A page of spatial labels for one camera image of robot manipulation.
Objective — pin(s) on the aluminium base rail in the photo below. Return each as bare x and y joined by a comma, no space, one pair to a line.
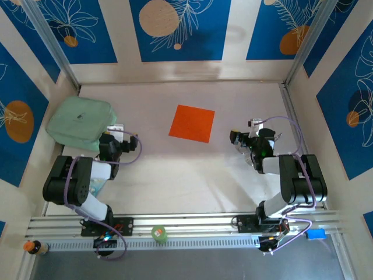
189,221

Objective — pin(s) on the teal printed wrapper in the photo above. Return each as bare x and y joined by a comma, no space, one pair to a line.
96,185

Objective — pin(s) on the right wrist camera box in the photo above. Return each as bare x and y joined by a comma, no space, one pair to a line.
257,125

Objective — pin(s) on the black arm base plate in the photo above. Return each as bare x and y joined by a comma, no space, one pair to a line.
125,226
246,224

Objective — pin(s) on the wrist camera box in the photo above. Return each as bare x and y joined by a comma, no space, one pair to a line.
257,125
116,128

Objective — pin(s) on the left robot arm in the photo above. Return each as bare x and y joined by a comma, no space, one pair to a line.
67,181

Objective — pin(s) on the green can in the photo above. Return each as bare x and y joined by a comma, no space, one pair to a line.
158,234

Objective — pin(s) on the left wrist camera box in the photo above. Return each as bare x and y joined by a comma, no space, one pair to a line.
116,128

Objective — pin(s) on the blue box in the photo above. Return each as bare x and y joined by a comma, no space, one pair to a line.
315,234

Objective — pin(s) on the aluminium frame post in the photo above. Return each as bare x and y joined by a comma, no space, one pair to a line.
55,49
309,41

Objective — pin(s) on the orange capped bottle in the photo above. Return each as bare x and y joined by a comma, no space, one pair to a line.
36,248

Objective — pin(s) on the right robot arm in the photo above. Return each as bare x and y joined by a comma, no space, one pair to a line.
303,181

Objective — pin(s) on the mint green zipper pouch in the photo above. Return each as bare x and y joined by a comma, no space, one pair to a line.
75,122

